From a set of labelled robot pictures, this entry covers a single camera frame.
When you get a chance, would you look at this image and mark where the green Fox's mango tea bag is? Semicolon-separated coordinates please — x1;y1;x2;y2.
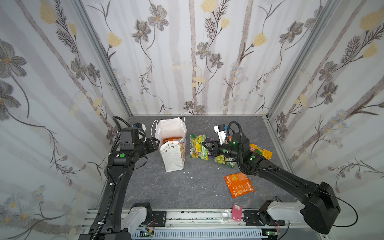
190;134;209;161

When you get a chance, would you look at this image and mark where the white paper gift bag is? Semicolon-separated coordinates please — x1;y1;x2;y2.
151;114;187;173

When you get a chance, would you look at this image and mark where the orange chips packet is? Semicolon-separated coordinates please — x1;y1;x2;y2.
225;173;255;199

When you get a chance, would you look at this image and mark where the orange Savoria snack packet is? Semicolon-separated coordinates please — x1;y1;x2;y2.
163;137;183;144

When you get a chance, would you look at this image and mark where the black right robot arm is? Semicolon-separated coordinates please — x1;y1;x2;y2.
202;141;341;235

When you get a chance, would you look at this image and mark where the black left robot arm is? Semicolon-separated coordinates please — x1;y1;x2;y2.
79;137;160;240

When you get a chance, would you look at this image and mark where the purple Fox's berries candy bag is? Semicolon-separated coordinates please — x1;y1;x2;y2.
207;138;223;157

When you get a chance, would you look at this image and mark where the green Fox's spring tea bag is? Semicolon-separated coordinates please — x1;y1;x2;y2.
214;155;236;168

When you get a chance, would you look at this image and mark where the yellow snack box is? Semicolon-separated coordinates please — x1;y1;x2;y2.
250;144;273;160

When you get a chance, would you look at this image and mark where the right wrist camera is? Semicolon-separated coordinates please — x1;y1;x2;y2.
214;124;228;145

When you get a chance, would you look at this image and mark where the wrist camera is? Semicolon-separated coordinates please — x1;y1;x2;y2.
120;123;146;150
214;124;228;145

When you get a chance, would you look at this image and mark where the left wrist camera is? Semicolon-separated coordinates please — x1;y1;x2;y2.
120;123;146;150

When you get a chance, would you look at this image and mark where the pink tag on rail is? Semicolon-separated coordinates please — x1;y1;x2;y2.
232;204;243;222

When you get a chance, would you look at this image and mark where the white round knob on rail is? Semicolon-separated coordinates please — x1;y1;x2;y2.
221;210;232;222

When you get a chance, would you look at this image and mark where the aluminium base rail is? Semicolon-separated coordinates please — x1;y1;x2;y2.
78;207;328;240

